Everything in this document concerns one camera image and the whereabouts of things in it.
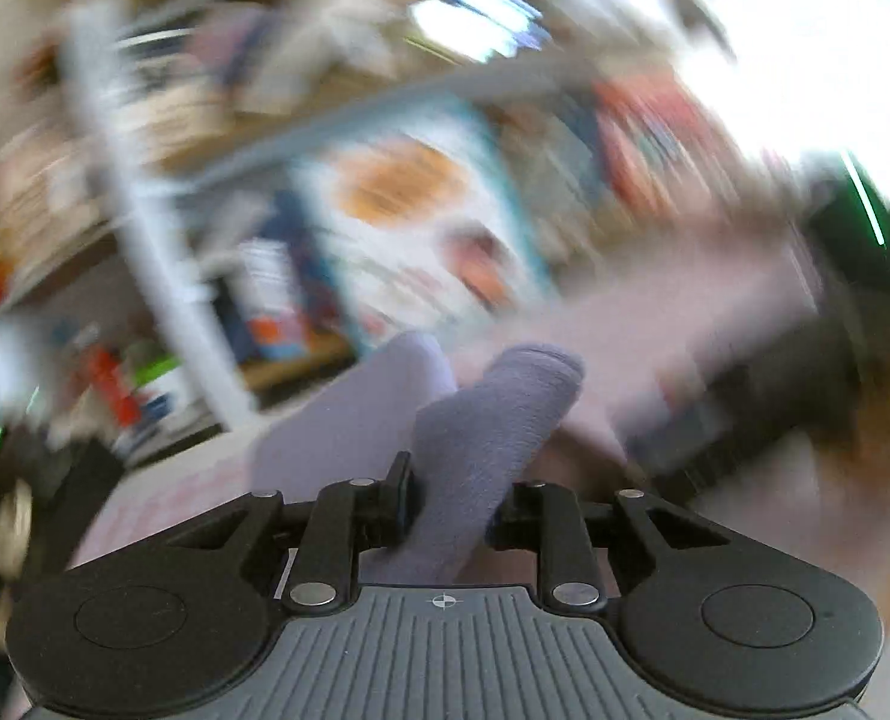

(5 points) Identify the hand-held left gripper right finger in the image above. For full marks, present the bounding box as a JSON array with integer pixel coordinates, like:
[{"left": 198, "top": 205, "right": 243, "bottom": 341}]
[{"left": 486, "top": 480, "right": 727, "bottom": 611}]

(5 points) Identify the white and wood bookshelf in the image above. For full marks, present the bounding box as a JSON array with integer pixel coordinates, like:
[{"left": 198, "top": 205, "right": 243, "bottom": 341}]
[{"left": 0, "top": 0, "right": 753, "bottom": 428}]

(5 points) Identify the teal children's picture book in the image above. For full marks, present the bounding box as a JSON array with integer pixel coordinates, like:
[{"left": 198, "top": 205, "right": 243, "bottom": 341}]
[{"left": 295, "top": 112, "right": 558, "bottom": 353}]

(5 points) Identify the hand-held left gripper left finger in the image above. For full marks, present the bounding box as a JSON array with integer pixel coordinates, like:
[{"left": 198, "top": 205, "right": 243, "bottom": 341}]
[{"left": 166, "top": 452, "right": 416, "bottom": 614}]

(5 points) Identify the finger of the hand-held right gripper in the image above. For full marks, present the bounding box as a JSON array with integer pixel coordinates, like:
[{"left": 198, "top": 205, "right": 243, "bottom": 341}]
[{"left": 625, "top": 330, "right": 866, "bottom": 481}]

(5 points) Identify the white and orange carton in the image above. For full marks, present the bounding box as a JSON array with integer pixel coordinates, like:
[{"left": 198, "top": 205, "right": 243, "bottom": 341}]
[{"left": 235, "top": 240, "right": 311, "bottom": 361}]

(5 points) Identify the smartphone with lit screen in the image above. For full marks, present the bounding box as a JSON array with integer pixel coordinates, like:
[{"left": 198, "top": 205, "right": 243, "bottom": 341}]
[{"left": 407, "top": 0, "right": 551, "bottom": 65}]

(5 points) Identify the purple and pink sweater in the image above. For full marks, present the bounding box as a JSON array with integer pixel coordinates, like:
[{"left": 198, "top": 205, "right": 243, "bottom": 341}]
[{"left": 250, "top": 225, "right": 828, "bottom": 586}]

